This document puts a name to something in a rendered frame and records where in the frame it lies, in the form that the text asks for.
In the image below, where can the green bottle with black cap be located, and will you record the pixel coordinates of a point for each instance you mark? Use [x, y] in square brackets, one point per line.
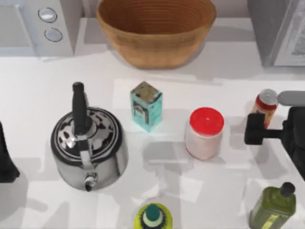
[271, 210]

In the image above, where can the red and white can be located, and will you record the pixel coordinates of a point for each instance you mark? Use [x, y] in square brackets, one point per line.
[267, 105]

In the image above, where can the round microwave knob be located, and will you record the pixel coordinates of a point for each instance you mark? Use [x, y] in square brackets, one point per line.
[47, 14]
[53, 34]

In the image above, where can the teal carton box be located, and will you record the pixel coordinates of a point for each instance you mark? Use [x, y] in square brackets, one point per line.
[146, 109]

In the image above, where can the yellow bottle with teal cap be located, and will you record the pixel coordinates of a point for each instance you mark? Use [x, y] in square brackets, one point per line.
[153, 215]

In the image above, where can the shiny metal kettle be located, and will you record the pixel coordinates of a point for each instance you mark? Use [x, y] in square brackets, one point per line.
[88, 152]

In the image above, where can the pale microwave oven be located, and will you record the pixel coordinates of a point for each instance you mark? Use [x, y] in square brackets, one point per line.
[69, 28]

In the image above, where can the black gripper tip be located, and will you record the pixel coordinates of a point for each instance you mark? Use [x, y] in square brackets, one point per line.
[6, 162]

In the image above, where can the brown woven basket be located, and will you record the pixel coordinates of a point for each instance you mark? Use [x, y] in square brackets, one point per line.
[156, 45]

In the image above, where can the white jar with red lid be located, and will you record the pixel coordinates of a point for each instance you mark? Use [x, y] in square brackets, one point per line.
[205, 133]

